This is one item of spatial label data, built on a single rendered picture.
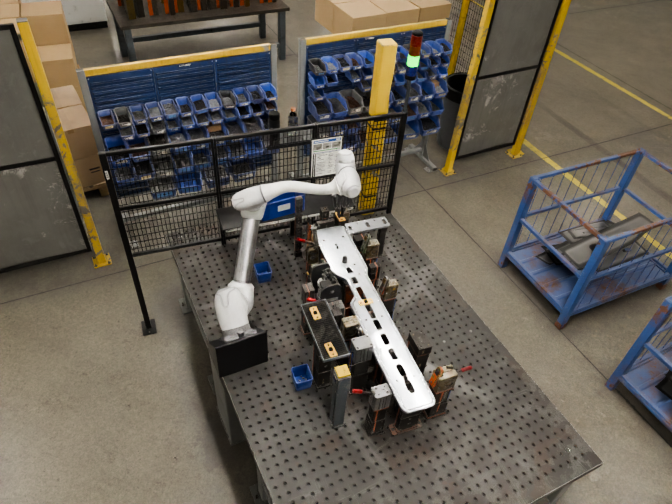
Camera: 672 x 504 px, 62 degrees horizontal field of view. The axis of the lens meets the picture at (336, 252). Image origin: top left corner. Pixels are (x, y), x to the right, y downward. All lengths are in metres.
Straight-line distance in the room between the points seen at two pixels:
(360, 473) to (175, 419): 1.48
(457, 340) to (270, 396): 1.17
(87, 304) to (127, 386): 0.87
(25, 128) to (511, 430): 3.52
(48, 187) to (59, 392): 1.44
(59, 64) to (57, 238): 2.30
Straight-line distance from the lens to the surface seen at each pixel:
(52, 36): 6.85
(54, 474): 3.95
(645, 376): 4.56
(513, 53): 5.74
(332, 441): 3.01
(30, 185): 4.48
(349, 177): 2.89
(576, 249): 4.72
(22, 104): 4.16
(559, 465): 3.23
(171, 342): 4.29
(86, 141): 5.36
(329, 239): 3.50
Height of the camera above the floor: 3.35
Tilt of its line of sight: 43 degrees down
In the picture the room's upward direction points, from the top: 5 degrees clockwise
